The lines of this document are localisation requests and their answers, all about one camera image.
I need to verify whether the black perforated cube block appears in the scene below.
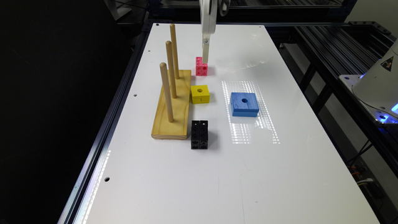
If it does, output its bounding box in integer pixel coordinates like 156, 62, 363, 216
191, 120, 208, 149

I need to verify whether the front wooden peg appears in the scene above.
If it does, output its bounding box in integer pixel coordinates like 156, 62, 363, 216
160, 62, 174, 123

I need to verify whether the wooden peg board base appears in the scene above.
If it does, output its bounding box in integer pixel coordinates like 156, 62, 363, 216
151, 70, 191, 140

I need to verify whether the wooden peg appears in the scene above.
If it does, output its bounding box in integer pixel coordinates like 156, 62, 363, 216
160, 62, 174, 123
170, 24, 180, 80
165, 40, 177, 98

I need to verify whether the blue square block with hole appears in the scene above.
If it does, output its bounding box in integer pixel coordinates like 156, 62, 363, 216
230, 92, 259, 117

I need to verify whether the metal robot mounting plate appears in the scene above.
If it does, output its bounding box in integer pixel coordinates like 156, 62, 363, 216
339, 75, 397, 127

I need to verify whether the yellow block with hole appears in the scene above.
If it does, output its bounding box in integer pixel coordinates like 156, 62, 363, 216
191, 85, 210, 104

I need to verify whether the black aluminium table frame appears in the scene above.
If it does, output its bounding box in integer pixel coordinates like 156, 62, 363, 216
59, 17, 397, 224

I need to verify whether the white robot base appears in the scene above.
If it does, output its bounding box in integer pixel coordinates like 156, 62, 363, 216
352, 41, 397, 117

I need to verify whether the pink perforated cube block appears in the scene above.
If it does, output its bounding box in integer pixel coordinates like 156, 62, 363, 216
195, 57, 208, 76

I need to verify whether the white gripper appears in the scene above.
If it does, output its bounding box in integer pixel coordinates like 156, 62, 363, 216
199, 0, 231, 63

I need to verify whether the rear wooden peg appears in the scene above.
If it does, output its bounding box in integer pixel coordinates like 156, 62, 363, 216
170, 24, 180, 80

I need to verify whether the middle wooden peg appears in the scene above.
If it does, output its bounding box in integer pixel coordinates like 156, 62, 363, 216
165, 40, 177, 98

